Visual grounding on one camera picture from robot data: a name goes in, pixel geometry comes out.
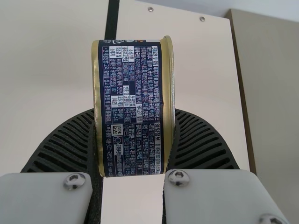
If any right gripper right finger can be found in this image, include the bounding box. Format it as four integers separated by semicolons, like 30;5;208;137
161;108;289;224

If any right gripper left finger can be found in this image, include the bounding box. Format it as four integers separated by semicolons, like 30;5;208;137
0;109;104;224

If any rectangular tin with blue label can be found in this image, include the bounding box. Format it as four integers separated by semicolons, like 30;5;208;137
91;35;176;179

